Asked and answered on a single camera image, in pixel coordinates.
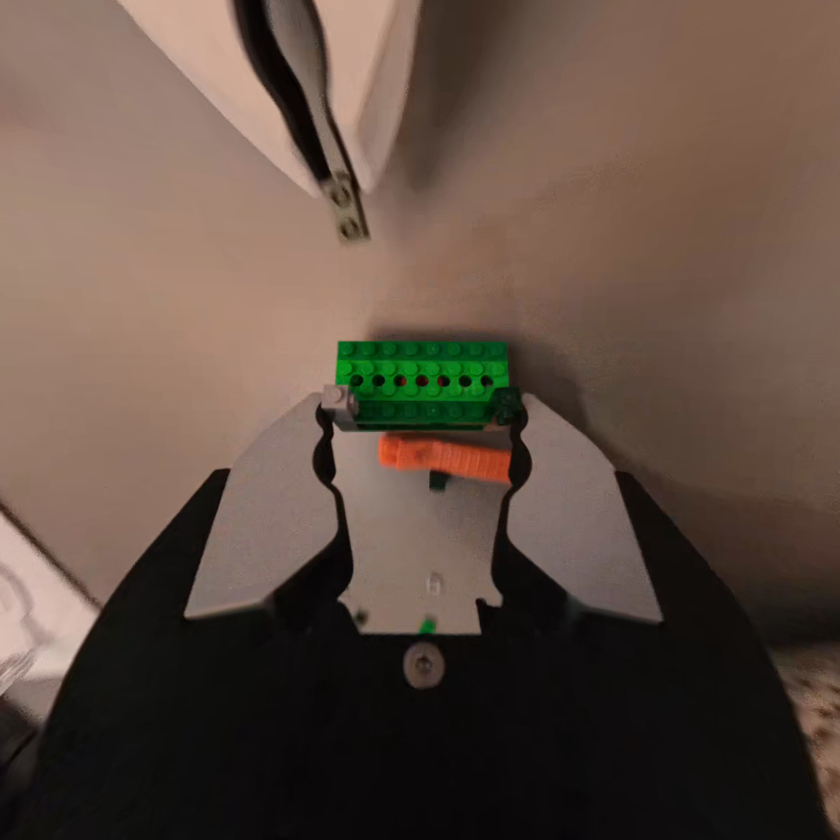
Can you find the orange brick separator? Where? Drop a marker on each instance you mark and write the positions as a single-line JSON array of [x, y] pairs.
[[459, 459]]

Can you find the small dark green lego piece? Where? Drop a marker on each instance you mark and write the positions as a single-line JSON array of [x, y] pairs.
[[508, 407]]

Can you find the green lego assembly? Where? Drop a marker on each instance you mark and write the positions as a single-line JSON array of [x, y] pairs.
[[420, 364]]

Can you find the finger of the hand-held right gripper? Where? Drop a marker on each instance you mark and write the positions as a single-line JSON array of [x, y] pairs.
[[374, 65], [197, 52]]

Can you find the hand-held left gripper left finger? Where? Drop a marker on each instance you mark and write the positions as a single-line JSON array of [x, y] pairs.
[[275, 518]]

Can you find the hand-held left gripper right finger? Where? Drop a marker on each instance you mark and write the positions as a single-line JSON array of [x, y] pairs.
[[577, 525]]

